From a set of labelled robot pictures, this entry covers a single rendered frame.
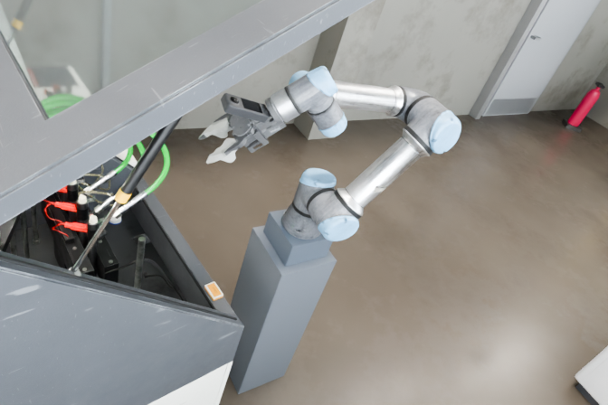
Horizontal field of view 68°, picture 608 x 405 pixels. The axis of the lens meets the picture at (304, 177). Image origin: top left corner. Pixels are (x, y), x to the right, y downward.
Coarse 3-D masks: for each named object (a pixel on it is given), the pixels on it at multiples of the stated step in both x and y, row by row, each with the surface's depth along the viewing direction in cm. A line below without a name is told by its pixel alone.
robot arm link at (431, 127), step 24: (408, 120) 138; (432, 120) 130; (456, 120) 130; (408, 144) 134; (432, 144) 130; (384, 168) 136; (336, 192) 141; (360, 192) 138; (312, 216) 144; (336, 216) 137; (360, 216) 141; (336, 240) 143
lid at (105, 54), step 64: (0, 0) 83; (64, 0) 79; (128, 0) 76; (192, 0) 73; (256, 0) 71; (320, 0) 65; (0, 64) 67; (64, 64) 68; (128, 64) 66; (192, 64) 61; (256, 64) 63; (0, 128) 59; (64, 128) 57; (128, 128) 57; (0, 192) 52
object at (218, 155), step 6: (228, 138) 109; (228, 144) 108; (216, 150) 109; (222, 150) 108; (234, 150) 111; (210, 156) 109; (216, 156) 109; (222, 156) 109; (228, 156) 111; (234, 156) 112; (210, 162) 110; (228, 162) 112
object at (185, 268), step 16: (144, 208) 145; (160, 208) 142; (144, 224) 148; (160, 224) 137; (160, 240) 140; (176, 240) 133; (160, 256) 142; (176, 256) 132; (192, 256) 130; (176, 272) 134; (192, 272) 126; (192, 288) 128; (208, 304) 121; (224, 304) 120
